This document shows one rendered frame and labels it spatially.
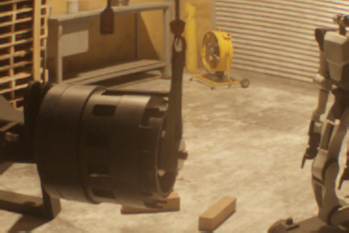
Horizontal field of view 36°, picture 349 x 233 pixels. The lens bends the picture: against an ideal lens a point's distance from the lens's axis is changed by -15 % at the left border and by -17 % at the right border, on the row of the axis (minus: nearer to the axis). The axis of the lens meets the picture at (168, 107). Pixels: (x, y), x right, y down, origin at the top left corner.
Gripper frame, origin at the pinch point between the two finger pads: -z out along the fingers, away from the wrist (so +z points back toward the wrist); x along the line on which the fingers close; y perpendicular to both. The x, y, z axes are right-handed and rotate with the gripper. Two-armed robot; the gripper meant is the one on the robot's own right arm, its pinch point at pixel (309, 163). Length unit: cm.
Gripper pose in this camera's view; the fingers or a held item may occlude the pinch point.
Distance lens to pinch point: 336.9
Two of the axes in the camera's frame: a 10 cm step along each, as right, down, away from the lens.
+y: 3.6, 2.2, -9.0
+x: -9.2, -1.0, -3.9
